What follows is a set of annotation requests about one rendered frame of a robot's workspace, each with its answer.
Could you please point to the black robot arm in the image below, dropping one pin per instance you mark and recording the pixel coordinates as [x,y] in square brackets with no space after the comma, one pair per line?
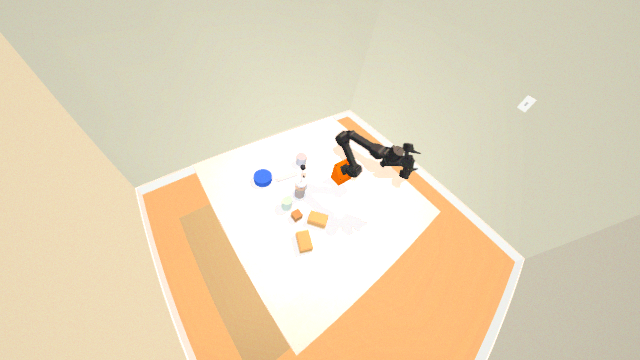
[388,155]

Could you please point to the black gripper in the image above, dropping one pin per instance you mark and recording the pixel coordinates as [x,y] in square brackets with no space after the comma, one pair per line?
[405,172]

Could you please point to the grey cylinder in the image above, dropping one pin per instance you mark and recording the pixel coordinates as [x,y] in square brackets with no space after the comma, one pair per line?
[301,159]

